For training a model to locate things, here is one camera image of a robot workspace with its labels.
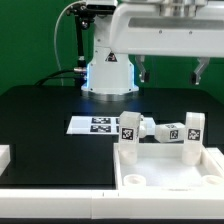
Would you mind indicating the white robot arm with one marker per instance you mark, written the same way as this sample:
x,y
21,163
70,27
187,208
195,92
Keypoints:
x,y
110,75

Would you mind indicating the white obstacle fence rail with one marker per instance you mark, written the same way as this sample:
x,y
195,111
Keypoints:
x,y
125,203

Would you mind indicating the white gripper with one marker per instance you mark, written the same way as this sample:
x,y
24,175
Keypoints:
x,y
152,29

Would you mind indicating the white square tabletop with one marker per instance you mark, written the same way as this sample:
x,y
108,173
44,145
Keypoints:
x,y
160,166

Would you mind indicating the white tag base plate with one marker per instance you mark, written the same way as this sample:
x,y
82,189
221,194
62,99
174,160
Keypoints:
x,y
96,125

